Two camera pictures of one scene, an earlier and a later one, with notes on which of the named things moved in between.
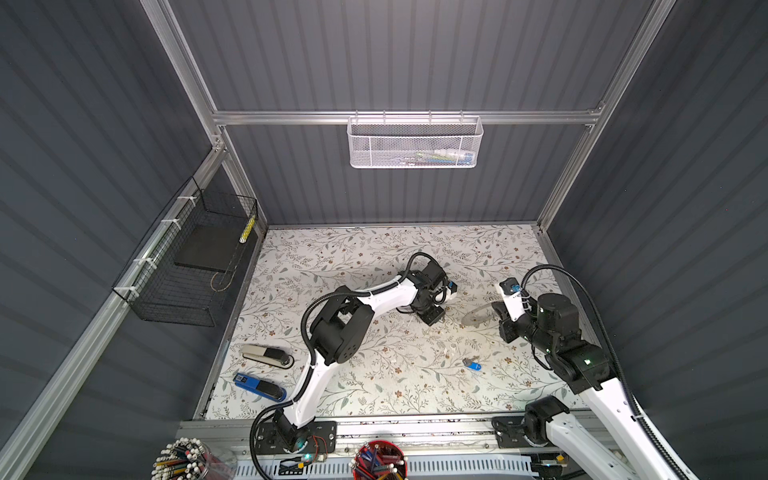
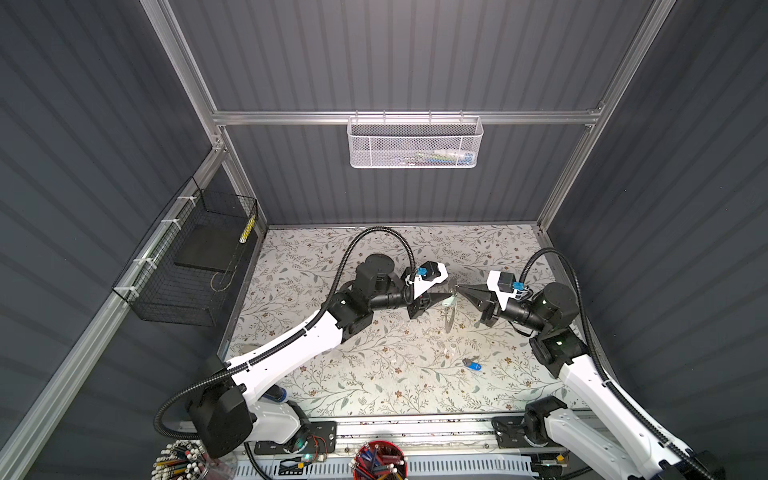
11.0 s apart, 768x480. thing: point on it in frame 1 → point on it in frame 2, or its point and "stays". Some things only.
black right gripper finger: x=502 y=310 → x=477 y=294
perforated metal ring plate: x=476 y=316 → x=450 y=312
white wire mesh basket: x=415 y=142 stays
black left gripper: x=430 y=320 → x=422 y=302
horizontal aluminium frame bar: x=282 y=114 stays
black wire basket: x=191 y=254 stays
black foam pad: x=213 y=247 stays
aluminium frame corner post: x=167 y=26 stays
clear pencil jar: x=190 y=458 stays
